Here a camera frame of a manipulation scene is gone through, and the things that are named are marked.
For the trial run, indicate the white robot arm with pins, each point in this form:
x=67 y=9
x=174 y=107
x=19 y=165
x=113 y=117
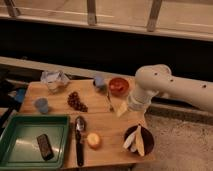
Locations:
x=154 y=79

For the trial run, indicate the small blue cup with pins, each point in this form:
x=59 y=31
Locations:
x=98 y=82

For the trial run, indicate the red bowl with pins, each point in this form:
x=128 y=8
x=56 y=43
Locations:
x=118 y=86

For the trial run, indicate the yellow cheese wedge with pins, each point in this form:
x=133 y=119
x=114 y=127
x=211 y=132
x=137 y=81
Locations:
x=122 y=109

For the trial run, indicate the brown grape bunch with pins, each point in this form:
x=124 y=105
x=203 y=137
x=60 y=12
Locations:
x=75 y=102

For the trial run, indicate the yellow round fruit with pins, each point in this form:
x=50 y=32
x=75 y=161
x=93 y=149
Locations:
x=93 y=140

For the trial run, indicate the light blue cup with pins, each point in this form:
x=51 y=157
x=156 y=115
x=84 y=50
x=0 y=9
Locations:
x=41 y=104

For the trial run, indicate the dark brown bowl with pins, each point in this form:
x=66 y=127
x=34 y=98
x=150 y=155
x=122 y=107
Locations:
x=146 y=135

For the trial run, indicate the black rectangular block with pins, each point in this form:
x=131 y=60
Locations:
x=45 y=147

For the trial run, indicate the blue object at left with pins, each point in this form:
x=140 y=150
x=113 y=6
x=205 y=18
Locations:
x=20 y=95

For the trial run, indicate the green plastic tray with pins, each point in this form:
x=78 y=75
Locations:
x=19 y=149

